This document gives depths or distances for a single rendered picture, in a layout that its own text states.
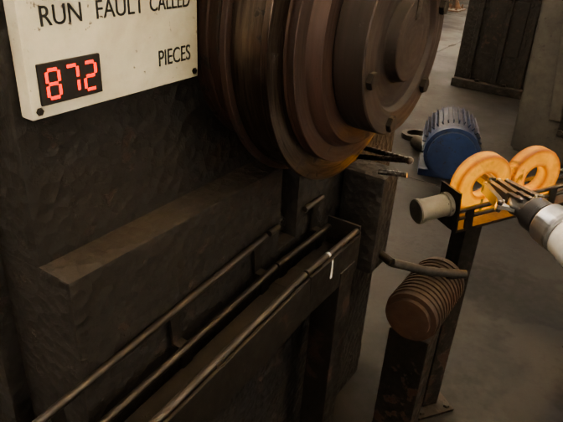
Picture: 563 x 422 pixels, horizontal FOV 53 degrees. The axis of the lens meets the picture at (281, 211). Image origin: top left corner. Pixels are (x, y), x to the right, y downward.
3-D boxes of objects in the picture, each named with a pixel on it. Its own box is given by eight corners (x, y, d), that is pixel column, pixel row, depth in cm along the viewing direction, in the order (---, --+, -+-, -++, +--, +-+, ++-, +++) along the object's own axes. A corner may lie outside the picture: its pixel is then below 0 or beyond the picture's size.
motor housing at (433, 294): (357, 447, 153) (385, 285, 128) (391, 398, 169) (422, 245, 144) (401, 472, 147) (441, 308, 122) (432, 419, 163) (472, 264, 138)
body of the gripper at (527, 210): (523, 238, 119) (494, 216, 126) (554, 233, 122) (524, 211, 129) (534, 208, 115) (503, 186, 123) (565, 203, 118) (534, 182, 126)
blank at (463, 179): (452, 156, 131) (461, 162, 128) (508, 144, 135) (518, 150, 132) (444, 213, 139) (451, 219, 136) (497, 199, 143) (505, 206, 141)
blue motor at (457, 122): (415, 184, 306) (426, 123, 289) (419, 147, 355) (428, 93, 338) (474, 192, 300) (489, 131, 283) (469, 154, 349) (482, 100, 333)
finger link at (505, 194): (520, 214, 124) (515, 215, 124) (487, 191, 133) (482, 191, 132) (526, 199, 122) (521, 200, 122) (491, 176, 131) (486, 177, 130)
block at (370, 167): (328, 259, 131) (339, 165, 120) (345, 246, 137) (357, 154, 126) (370, 276, 126) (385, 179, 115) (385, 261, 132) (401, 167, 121)
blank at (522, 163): (506, 150, 136) (515, 155, 133) (557, 139, 141) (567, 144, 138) (495, 206, 144) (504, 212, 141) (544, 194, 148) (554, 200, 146)
